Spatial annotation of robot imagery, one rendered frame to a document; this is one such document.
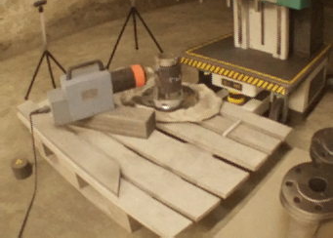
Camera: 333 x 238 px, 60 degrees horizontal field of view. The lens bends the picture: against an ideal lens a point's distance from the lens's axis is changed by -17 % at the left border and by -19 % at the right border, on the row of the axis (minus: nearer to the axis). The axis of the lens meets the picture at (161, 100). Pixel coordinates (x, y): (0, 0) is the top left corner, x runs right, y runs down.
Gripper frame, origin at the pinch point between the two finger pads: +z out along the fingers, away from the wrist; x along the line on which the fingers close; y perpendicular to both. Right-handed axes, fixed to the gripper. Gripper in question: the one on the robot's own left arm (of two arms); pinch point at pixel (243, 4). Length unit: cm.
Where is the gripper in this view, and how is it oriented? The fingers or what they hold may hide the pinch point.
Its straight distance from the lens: 136.7
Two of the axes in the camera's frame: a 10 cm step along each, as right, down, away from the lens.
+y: -6.9, 3.6, -6.2
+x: 7.2, 2.7, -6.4
